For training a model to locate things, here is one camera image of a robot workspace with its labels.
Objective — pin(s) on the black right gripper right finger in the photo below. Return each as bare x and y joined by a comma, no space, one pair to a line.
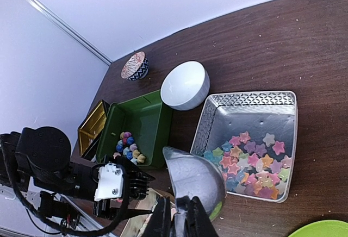
199,224

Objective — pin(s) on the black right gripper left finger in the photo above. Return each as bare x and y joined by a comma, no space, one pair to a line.
160,222

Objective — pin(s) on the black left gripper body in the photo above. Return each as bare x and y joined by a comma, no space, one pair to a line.
85,179

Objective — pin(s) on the cream tin of popsicle candies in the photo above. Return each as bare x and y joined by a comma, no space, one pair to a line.
136,225

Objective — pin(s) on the metal scoop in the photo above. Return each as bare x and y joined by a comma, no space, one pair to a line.
191,176

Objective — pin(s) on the green tray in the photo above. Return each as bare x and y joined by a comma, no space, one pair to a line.
147,118

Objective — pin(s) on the pink tin of star candies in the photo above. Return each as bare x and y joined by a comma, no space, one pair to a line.
251,138

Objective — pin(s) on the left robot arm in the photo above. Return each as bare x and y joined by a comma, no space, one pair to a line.
43,155

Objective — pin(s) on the white bowl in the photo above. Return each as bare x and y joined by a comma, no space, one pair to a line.
186,86

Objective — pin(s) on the red patterned small bowl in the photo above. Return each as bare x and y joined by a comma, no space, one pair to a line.
136,67

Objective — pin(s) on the lime green plate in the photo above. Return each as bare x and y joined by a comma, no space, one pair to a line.
325,228

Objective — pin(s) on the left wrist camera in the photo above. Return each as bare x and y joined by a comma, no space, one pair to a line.
114,182

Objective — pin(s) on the left aluminium corner post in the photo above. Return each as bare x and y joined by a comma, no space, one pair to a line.
70,31

